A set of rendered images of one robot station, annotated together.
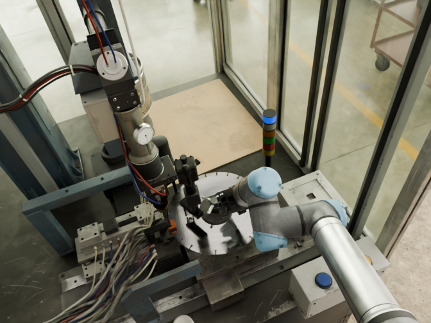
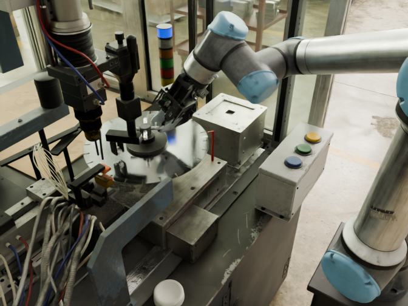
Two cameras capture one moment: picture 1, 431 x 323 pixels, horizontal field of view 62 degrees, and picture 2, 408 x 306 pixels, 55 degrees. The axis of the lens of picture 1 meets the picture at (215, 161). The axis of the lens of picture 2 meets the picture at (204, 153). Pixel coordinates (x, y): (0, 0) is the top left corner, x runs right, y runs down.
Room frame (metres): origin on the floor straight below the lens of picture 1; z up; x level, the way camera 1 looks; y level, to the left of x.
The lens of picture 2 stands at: (-0.06, 0.45, 1.55)
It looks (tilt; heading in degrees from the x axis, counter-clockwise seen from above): 37 degrees down; 320
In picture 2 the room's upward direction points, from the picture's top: straight up
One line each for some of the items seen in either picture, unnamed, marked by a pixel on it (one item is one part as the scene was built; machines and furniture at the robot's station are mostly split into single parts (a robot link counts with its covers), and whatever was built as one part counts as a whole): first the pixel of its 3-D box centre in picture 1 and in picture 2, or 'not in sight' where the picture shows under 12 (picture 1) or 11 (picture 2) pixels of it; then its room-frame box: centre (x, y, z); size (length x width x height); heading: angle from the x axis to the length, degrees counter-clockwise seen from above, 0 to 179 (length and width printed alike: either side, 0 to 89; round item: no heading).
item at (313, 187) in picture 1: (308, 207); (229, 130); (0.72, -0.32, 0.82); 0.18 x 0.18 x 0.15; 16
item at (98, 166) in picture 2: (161, 231); (91, 184); (0.63, 0.21, 0.95); 0.10 x 0.03 x 0.07; 106
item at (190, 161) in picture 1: (188, 181); (125, 78); (0.64, 0.08, 1.17); 0.06 x 0.05 x 0.20; 97
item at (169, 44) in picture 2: (269, 123); (165, 41); (0.90, -0.20, 1.11); 0.05 x 0.04 x 0.03; 16
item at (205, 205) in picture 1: (215, 207); (146, 138); (0.69, 0.02, 0.96); 0.11 x 0.11 x 0.03
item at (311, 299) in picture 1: (337, 277); (294, 169); (0.45, -0.33, 0.82); 0.28 x 0.11 x 0.15; 106
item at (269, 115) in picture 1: (269, 116); (164, 31); (0.90, -0.20, 1.14); 0.05 x 0.04 x 0.03; 16
